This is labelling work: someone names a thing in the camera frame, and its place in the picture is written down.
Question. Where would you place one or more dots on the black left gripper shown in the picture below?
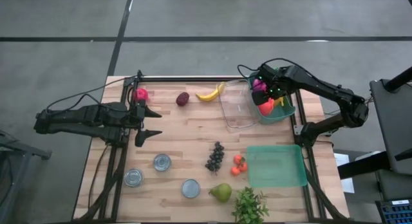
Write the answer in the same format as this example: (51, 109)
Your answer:
(136, 117)

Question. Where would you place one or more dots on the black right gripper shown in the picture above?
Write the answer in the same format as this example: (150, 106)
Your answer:
(280, 80)

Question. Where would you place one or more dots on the pink plastic squeeze bottle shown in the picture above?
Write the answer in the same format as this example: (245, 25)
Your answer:
(259, 85)

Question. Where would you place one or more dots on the orange plastic squeeze bottle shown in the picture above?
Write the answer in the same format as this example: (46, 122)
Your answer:
(266, 107)

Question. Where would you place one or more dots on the yellow plastic squeeze bottle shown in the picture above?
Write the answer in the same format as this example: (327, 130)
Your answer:
(279, 101)

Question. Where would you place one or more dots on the dark purple grape bunch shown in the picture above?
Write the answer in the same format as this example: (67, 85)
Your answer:
(215, 158)

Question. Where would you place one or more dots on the red tomato cluster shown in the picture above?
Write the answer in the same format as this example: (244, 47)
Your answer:
(238, 160)

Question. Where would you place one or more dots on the green pear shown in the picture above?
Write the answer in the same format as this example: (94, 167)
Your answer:
(222, 192)

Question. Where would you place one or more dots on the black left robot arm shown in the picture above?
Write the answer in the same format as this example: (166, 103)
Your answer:
(80, 116)

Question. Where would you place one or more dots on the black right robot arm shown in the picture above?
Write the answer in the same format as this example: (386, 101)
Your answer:
(322, 87)

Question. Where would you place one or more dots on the red apple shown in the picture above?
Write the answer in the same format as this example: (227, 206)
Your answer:
(141, 95)

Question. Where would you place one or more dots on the clear plastic bin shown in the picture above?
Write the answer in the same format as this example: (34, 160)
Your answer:
(238, 108)

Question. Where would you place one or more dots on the teal plastic bin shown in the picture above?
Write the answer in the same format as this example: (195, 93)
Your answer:
(283, 113)
(277, 166)

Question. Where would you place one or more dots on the silver tin can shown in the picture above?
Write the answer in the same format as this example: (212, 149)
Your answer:
(133, 178)
(162, 162)

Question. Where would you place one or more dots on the dark red fruit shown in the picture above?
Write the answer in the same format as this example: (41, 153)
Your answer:
(182, 98)

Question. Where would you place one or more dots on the yellow banana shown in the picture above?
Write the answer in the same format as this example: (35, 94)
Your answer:
(209, 96)

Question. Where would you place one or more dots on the red label tuna can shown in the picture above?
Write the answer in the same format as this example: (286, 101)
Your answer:
(190, 188)

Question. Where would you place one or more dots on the white paper sheet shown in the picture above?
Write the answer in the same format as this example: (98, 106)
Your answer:
(342, 159)

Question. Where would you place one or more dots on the green artificial plant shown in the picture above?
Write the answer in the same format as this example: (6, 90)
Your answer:
(249, 206)

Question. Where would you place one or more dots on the grey metal stand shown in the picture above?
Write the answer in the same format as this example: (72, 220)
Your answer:
(19, 150)

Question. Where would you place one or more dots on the dark grey equipment cart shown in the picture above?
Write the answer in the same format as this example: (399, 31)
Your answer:
(396, 121)

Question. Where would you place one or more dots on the blue compartment box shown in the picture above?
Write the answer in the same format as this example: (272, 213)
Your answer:
(396, 214)

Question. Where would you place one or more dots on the black aluminium table frame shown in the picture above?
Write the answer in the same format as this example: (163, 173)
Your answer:
(180, 79)

